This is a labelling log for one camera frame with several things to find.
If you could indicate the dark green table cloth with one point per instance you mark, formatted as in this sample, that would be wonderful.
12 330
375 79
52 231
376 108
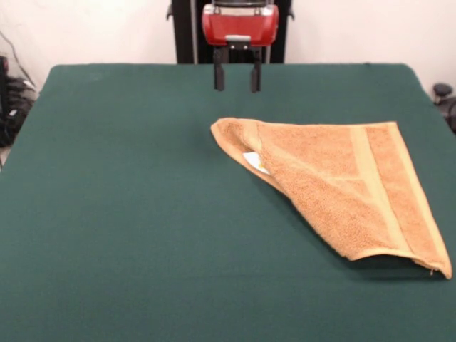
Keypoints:
107 213

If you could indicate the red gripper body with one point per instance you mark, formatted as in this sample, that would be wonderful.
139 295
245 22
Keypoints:
238 26

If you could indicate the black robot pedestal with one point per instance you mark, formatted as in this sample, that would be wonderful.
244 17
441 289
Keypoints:
181 35

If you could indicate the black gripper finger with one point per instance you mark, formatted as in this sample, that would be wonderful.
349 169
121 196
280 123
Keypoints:
219 69
256 71

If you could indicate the tan terry towel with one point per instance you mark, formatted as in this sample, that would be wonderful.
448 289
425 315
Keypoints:
338 185

